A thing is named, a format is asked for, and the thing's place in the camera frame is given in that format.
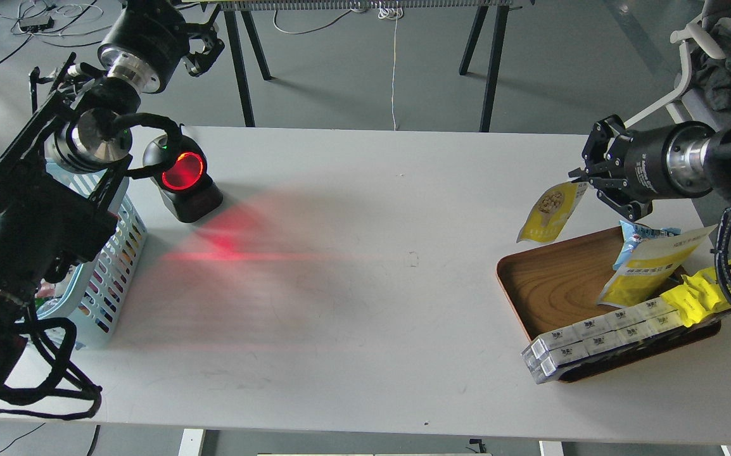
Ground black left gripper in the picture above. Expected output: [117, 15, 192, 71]
[98, 1, 226, 94]

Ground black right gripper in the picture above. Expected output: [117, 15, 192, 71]
[568, 115, 714, 222]

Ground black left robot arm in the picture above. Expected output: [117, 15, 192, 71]
[0, 1, 224, 421]

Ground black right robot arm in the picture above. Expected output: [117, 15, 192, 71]
[568, 115, 731, 222]

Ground blue white snack bag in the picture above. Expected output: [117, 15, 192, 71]
[612, 220, 682, 271]

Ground yellow white snack pouch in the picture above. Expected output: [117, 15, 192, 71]
[596, 225, 716, 308]

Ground yellow cartoon snack bag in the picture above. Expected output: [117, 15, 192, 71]
[659, 248, 731, 328]

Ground white boxed snack row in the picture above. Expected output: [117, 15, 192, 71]
[520, 298, 685, 384]

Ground snack bag in basket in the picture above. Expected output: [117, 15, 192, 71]
[34, 281, 65, 314]

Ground black barcode scanner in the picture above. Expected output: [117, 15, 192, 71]
[152, 136, 224, 223]

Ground brown wooden tray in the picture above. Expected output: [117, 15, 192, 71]
[496, 228, 721, 383]

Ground white chair with clothes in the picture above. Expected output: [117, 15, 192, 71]
[623, 0, 731, 127]

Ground black table trestle legs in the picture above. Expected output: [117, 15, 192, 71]
[198, 1, 515, 132]

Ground floor cables and adapter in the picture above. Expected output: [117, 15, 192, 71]
[0, 0, 125, 89]

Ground white hanging cable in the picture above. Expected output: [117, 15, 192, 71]
[377, 5, 405, 131]

